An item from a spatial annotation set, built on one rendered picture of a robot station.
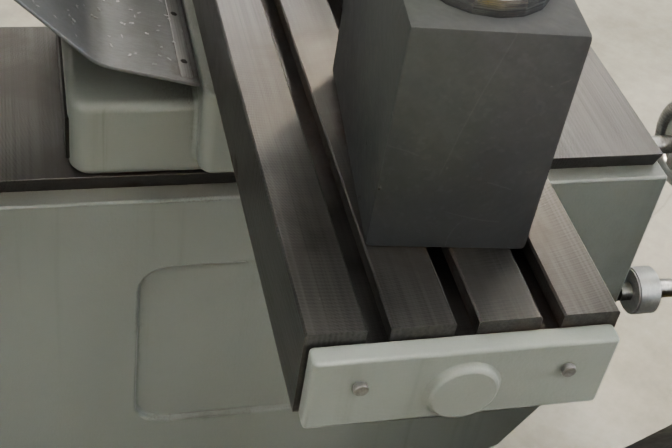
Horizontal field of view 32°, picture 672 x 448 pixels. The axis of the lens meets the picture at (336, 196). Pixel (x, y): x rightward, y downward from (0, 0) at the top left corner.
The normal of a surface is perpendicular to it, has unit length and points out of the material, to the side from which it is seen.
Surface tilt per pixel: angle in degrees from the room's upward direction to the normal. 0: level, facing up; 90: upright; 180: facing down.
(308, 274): 0
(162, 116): 90
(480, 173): 90
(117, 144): 90
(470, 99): 90
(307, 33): 0
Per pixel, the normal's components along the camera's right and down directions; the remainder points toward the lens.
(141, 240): 0.22, 0.65
